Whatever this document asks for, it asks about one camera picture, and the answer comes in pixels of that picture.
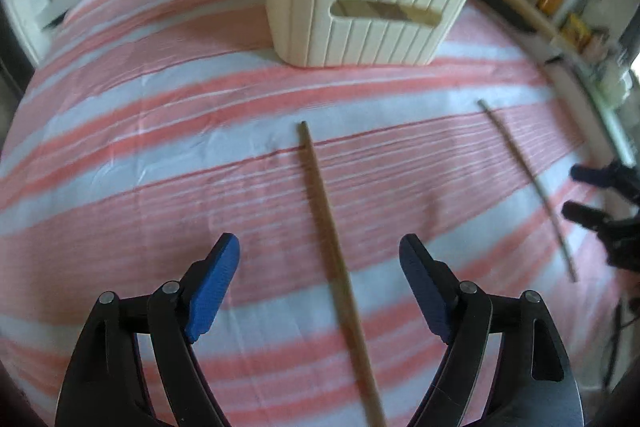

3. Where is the wooden chopstick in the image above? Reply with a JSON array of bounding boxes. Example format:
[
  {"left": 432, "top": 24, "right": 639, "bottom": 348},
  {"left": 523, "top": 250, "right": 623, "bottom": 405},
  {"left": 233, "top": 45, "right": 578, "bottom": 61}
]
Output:
[
  {"left": 476, "top": 100, "right": 580, "bottom": 284},
  {"left": 298, "top": 121, "right": 387, "bottom": 426}
]

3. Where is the pink striped tablecloth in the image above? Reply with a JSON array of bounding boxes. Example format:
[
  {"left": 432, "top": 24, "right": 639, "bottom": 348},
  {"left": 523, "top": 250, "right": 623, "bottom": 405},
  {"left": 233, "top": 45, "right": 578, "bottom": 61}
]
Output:
[{"left": 1, "top": 0, "right": 620, "bottom": 426}]

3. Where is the wooden cutting board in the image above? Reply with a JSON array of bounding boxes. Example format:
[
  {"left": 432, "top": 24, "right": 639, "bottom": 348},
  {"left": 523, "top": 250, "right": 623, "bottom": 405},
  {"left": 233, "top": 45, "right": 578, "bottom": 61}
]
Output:
[{"left": 502, "top": 0, "right": 561, "bottom": 40}]

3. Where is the yellow snack packet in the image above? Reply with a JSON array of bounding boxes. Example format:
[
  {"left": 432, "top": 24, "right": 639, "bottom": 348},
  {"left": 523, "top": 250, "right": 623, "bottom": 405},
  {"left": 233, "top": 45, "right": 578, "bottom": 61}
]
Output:
[{"left": 561, "top": 13, "right": 592, "bottom": 53}]

